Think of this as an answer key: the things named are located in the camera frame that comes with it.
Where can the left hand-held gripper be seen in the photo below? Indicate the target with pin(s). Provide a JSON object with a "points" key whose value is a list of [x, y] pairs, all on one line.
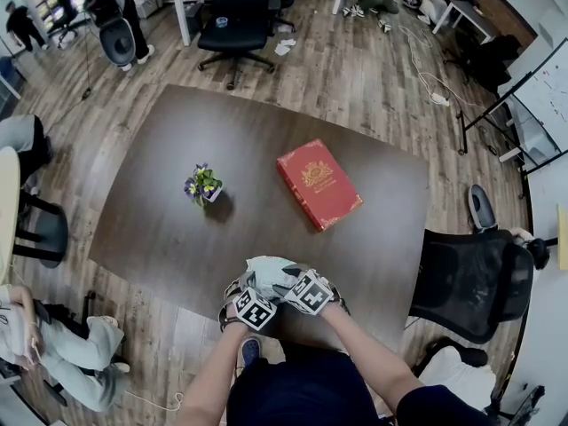
{"points": [[255, 310]]}

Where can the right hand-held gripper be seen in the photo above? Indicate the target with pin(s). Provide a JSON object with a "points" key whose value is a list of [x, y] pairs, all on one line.
{"points": [[310, 292]]}

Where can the white cloth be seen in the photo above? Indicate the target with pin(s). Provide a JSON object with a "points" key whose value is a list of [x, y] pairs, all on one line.
{"points": [[270, 273]]}

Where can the person's left forearm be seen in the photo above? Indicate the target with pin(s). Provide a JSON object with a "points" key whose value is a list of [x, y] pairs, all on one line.
{"points": [[208, 371]]}

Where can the person's right forearm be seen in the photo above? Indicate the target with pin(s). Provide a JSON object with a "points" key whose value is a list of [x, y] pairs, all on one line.
{"points": [[368, 349]]}

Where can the person's left blue shoe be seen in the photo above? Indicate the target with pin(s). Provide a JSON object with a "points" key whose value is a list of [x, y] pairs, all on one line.
{"points": [[250, 349]]}

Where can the red hardcover book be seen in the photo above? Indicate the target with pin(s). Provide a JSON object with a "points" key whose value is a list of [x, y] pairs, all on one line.
{"points": [[319, 184]]}

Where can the small potted purple flower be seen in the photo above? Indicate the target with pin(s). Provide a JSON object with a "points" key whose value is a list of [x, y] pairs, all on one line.
{"points": [[204, 184]]}

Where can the person's dark shirt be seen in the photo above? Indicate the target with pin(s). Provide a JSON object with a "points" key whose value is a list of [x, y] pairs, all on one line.
{"points": [[302, 393]]}

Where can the black mesh office chair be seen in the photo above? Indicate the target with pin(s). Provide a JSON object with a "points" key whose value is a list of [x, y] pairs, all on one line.
{"points": [[470, 282]]}

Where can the white crumpled paper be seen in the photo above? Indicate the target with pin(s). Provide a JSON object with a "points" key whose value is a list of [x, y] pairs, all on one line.
{"points": [[285, 47]]}

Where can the white power strip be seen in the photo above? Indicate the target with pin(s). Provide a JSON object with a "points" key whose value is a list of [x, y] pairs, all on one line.
{"points": [[439, 100]]}

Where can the blue tape roll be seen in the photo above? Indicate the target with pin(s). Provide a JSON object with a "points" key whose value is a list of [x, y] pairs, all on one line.
{"points": [[222, 21]]}

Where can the black oval backpack device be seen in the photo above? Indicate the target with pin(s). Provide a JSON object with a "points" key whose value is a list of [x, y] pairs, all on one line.
{"points": [[116, 42]]}

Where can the black high-back office chair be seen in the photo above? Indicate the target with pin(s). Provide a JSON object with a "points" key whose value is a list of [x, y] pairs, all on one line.
{"points": [[239, 7]]}

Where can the whiteboard on black stand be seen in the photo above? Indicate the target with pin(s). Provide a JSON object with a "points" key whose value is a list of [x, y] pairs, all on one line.
{"points": [[550, 100]]}

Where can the dark desk with white legs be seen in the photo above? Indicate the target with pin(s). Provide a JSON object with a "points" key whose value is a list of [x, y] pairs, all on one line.
{"points": [[470, 13]]}

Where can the black swivel chair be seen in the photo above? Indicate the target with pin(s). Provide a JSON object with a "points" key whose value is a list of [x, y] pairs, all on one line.
{"points": [[66, 2]]}

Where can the wooden wall shelf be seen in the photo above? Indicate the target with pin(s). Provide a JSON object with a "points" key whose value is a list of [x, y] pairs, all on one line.
{"points": [[563, 238]]}

